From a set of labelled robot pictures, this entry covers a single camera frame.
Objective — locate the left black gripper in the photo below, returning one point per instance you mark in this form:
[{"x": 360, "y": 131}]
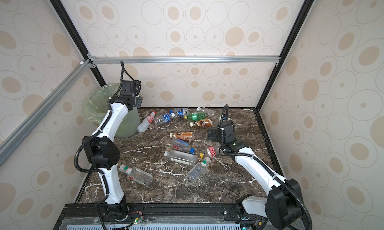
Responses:
[{"x": 140, "y": 102}]

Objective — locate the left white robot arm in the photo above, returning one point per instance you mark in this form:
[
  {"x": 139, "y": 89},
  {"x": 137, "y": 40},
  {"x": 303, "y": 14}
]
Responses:
[{"x": 99, "y": 154}]

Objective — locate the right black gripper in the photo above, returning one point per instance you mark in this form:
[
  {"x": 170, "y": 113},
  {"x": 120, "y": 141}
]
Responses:
[{"x": 215, "y": 132}]

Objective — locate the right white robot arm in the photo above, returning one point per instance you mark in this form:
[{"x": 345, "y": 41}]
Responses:
[{"x": 284, "y": 205}]

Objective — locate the clear Pepsi bottle blue cap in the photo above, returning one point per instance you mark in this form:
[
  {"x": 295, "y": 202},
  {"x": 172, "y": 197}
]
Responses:
[{"x": 180, "y": 112}]

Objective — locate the clear crushed bottle blue cap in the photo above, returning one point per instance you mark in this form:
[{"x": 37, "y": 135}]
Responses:
[{"x": 182, "y": 146}]

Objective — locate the brown Nescafe bottle near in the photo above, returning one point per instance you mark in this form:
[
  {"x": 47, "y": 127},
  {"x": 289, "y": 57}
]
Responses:
[{"x": 184, "y": 136}]

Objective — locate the clear bottle red label yellow cap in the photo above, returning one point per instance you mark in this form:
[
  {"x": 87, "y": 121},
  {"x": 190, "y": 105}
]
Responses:
[{"x": 210, "y": 152}]

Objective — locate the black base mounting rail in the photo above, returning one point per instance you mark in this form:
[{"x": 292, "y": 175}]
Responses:
[{"x": 207, "y": 216}]

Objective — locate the brown nescafe bottle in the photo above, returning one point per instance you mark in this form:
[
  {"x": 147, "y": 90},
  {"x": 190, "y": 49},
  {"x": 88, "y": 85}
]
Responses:
[
  {"x": 184, "y": 136},
  {"x": 202, "y": 123}
]

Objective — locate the clear small bottle green-white cap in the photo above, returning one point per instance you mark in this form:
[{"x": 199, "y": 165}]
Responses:
[{"x": 198, "y": 169}]

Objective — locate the green soda bottle yellow cap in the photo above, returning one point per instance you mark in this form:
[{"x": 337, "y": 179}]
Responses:
[{"x": 197, "y": 116}]

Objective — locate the diagonal aluminium rail left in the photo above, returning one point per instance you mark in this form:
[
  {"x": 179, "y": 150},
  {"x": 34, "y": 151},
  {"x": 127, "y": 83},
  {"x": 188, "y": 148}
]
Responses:
[{"x": 29, "y": 124}]

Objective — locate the horizontal aluminium rail back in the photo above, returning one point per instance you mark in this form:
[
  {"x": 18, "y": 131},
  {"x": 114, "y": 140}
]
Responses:
[{"x": 186, "y": 60}]

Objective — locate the green-lined mesh waste bin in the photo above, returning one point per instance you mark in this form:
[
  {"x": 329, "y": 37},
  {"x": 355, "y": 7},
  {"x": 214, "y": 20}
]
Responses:
[{"x": 113, "y": 118}]

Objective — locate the clear square bottle white cap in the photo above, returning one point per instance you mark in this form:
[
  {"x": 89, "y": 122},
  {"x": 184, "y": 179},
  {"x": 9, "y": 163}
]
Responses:
[{"x": 181, "y": 157}]

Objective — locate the clear bottle blue label white cap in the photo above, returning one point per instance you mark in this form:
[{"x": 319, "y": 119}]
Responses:
[{"x": 164, "y": 118}]

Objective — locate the brown Nescafe bottle far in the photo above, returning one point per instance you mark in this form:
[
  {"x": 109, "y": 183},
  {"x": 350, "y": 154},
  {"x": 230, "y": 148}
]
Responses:
[{"x": 202, "y": 123}]

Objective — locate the white red-capped milk bottle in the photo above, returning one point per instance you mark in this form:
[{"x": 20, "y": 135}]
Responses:
[{"x": 146, "y": 122}]

